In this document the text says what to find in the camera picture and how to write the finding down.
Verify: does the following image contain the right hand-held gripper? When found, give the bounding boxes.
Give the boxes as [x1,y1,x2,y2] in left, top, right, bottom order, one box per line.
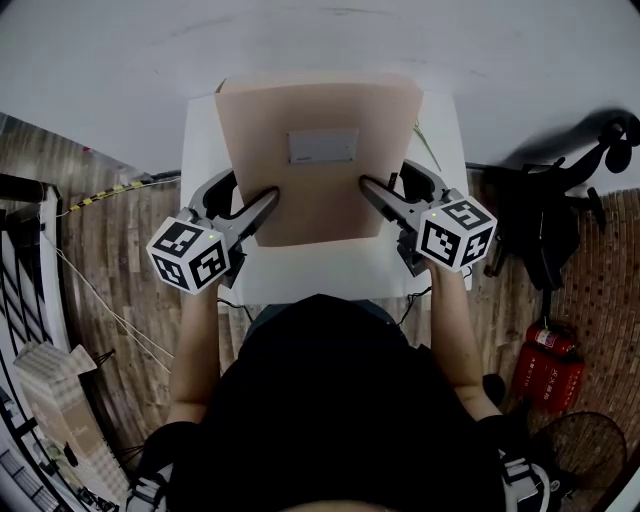
[359,158,499,279]

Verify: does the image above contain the person's striped shoe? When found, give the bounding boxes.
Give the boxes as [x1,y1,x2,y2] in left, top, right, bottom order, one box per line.
[498,448,552,512]
[126,461,175,512]

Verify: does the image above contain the checkered cardboard box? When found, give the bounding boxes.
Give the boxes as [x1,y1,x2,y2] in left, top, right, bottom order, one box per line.
[11,340,132,507]

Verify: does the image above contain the red extinguisher box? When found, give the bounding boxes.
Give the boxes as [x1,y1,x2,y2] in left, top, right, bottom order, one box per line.
[511,341,587,417]

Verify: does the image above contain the person's right striped shoe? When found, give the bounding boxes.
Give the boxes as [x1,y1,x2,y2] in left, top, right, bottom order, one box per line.
[498,448,552,512]

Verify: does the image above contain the person's right forearm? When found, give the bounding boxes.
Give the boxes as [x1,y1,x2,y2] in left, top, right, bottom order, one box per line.
[426,261,502,422]

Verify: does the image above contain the artificial flower sprig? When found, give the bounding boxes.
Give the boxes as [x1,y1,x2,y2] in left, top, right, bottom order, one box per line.
[411,116,444,174]

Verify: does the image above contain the yellow black striped tape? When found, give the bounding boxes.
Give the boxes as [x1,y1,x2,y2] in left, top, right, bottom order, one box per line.
[63,178,147,215]

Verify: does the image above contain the red fire extinguisher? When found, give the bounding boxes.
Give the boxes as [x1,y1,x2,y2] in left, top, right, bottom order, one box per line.
[524,319,577,357]

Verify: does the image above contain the person's left forearm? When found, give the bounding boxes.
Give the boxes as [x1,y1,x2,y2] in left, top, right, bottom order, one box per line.
[166,286,222,427]

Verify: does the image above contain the person's black shirt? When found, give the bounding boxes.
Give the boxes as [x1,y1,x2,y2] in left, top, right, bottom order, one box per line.
[143,293,507,512]

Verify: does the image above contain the black office chair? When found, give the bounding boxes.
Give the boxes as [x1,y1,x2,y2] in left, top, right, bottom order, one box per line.
[481,106,640,292]

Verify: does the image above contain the black metal rack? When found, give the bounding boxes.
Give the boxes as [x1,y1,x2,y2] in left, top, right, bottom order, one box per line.
[0,171,67,352]

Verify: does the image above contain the person's left striped shoe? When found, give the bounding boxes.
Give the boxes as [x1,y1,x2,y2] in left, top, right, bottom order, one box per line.
[126,461,175,512]

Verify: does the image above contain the black cable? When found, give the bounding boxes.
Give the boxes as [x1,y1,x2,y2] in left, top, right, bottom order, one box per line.
[216,296,257,325]
[396,283,435,330]

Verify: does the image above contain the black floor fan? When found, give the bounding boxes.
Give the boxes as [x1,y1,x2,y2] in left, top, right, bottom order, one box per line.
[481,371,630,502]

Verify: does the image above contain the white cable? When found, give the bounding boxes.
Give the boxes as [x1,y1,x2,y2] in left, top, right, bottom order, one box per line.
[54,247,173,375]
[41,233,175,360]

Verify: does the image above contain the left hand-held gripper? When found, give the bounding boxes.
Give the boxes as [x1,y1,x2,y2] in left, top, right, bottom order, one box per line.
[145,168,281,296]

